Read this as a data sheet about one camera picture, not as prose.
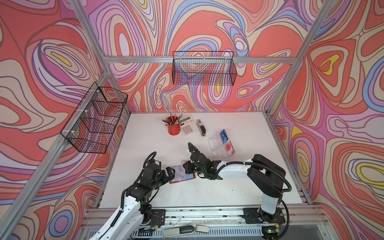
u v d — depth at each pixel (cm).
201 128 104
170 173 74
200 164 68
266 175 50
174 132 107
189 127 108
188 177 85
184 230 66
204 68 96
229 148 88
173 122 94
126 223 56
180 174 87
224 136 94
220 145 93
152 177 63
